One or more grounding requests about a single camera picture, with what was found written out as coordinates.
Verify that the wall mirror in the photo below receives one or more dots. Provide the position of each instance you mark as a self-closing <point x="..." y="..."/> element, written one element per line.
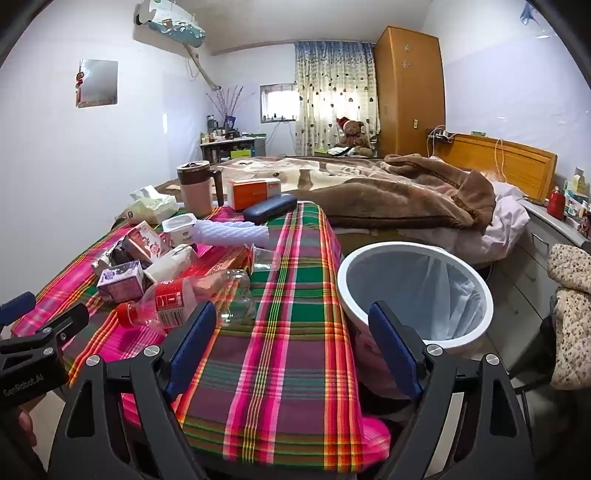
<point x="98" y="83"/>

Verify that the patterned curtain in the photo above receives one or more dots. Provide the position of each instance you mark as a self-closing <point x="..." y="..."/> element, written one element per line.
<point x="334" y="87"/>

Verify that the white yogurt cup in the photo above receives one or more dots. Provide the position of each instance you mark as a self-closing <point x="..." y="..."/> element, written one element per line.
<point x="181" y="228"/>

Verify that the floral padded garment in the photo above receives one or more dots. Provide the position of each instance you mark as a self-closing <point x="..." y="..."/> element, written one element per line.
<point x="572" y="323"/>

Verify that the wooden headboard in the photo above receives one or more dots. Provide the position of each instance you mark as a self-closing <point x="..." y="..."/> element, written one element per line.
<point x="512" y="161"/>

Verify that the yellow tissue pack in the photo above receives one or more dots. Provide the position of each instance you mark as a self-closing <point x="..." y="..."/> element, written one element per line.
<point x="150" y="208"/>

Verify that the crumpled white paper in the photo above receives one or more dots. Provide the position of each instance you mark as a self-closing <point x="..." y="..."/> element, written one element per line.
<point x="168" y="264"/>

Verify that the cluttered desk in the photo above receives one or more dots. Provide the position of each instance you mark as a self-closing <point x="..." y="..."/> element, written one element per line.
<point x="231" y="145"/>

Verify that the pink drink carton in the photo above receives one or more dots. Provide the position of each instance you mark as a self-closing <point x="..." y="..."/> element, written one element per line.
<point x="145" y="242"/>

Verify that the beige brown mug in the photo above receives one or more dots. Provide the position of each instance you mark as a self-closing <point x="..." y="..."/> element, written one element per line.
<point x="196" y="191"/>

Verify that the red thermos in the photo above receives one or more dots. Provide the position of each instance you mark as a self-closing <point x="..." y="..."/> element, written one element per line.
<point x="556" y="205"/>

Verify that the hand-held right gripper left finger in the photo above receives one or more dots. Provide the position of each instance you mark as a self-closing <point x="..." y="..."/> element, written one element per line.
<point x="191" y="350"/>

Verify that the wooden wardrobe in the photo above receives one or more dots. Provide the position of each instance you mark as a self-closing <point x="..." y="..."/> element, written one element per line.
<point x="408" y="87"/>

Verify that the purple white milk carton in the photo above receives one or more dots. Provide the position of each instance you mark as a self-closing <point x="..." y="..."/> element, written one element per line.
<point x="120" y="279"/>

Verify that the small window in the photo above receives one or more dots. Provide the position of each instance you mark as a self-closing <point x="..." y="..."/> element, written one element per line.
<point x="279" y="101"/>

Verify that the dark blue glasses case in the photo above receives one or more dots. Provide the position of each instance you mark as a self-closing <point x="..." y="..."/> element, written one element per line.
<point x="270" y="207"/>

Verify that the clear plastic bottle red label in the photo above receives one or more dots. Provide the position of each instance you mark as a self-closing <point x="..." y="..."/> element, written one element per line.
<point x="171" y="300"/>

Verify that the beige patterned blanket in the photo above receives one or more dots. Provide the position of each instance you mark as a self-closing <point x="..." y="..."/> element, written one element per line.
<point x="295" y="170"/>

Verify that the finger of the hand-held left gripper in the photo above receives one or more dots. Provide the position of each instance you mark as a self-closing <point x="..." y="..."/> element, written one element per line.
<point x="64" y="325"/>
<point x="16" y="308"/>

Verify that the covered air conditioner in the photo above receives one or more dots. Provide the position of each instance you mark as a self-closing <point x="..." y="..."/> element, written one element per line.
<point x="173" y="23"/>

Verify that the power strip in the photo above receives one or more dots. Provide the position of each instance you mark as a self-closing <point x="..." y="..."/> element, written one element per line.
<point x="443" y="134"/>

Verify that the orange white box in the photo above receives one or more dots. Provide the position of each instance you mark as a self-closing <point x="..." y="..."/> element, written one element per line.
<point x="251" y="193"/>

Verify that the black chair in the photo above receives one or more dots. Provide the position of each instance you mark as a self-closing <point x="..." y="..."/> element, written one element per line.
<point x="545" y="341"/>

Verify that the pink bed sheet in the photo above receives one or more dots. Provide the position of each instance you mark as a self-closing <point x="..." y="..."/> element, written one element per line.
<point x="505" y="221"/>

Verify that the grey cabinet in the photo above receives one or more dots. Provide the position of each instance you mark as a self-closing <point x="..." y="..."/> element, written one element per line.
<point x="531" y="272"/>

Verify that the long red medicine box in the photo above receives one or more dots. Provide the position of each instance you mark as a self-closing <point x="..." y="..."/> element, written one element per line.
<point x="222" y="264"/>

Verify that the brown teddy bear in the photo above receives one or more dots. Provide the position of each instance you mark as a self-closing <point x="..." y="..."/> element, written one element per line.
<point x="353" y="136"/>

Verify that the brown fleece blanket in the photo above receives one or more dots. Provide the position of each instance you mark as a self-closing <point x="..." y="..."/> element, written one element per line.
<point x="406" y="194"/>

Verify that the vase with dry branches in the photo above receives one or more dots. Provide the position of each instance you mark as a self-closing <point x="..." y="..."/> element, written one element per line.
<point x="228" y="104"/>

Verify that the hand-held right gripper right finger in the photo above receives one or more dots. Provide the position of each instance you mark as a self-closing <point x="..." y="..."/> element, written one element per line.
<point x="392" y="350"/>

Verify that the plaid tablecloth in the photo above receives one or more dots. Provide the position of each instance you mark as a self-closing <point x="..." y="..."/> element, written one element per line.
<point x="286" y="350"/>

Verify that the clear plastic cup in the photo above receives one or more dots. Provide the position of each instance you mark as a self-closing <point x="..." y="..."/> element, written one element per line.
<point x="264" y="261"/>

